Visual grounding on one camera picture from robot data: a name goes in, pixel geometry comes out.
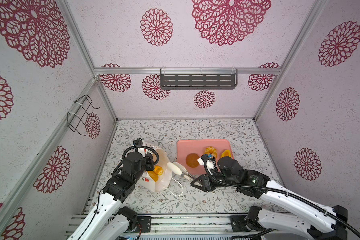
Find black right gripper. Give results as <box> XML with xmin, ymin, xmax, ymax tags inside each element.
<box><xmin>190</xmin><ymin>171</ymin><xmax>239</xmax><ymax>191</ymax></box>

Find oval yellow bread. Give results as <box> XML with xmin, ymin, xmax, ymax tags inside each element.
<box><xmin>221</xmin><ymin>149</ymin><xmax>232</xmax><ymax>159</ymax></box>

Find white floral paper bag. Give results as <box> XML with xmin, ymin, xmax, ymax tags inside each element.
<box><xmin>137</xmin><ymin>140</ymin><xmax>184</xmax><ymax>197</ymax></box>

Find striped round bun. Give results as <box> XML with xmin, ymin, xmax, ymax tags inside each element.
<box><xmin>205</xmin><ymin>146</ymin><xmax>218</xmax><ymax>159</ymax></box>

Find round brown bread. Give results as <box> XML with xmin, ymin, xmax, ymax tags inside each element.
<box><xmin>186</xmin><ymin>153</ymin><xmax>200</xmax><ymax>168</ymax></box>

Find steel tongs with white tips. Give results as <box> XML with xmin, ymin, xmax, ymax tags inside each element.
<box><xmin>167</xmin><ymin>162</ymin><xmax>195</xmax><ymax>182</ymax></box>

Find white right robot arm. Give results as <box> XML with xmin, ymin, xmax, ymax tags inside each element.
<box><xmin>191</xmin><ymin>154</ymin><xmax>348</xmax><ymax>240</ymax></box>

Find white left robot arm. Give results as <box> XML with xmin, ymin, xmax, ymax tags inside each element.
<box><xmin>69</xmin><ymin>152</ymin><xmax>160</xmax><ymax>240</ymax></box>

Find pink plastic tray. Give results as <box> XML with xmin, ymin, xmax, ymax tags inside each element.
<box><xmin>177</xmin><ymin>139</ymin><xmax>233</xmax><ymax>175</ymax></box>

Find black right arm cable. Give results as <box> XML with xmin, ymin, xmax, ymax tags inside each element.
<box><xmin>203</xmin><ymin>154</ymin><xmax>360</xmax><ymax>240</ymax></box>

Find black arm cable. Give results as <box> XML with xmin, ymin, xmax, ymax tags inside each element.
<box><xmin>203</xmin><ymin>154</ymin><xmax>360</xmax><ymax>240</ymax></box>
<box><xmin>76</xmin><ymin>138</ymin><xmax>160</xmax><ymax>240</ymax></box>

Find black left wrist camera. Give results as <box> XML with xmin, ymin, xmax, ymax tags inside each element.
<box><xmin>123</xmin><ymin>152</ymin><xmax>144</xmax><ymax>174</ymax></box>

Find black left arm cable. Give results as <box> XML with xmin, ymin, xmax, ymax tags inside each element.
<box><xmin>76</xmin><ymin>138</ymin><xmax>160</xmax><ymax>240</ymax></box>

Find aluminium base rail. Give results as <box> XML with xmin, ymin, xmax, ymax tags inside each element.
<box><xmin>64</xmin><ymin>196</ymin><xmax>289</xmax><ymax>240</ymax></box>

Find black wire wall rack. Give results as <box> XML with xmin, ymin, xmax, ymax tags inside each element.
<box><xmin>67</xmin><ymin>95</ymin><xmax>101</xmax><ymax>139</ymax></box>

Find dark grey wall shelf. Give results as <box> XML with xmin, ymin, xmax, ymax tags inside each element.
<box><xmin>159</xmin><ymin>69</ymin><xmax>238</xmax><ymax>90</ymax></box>

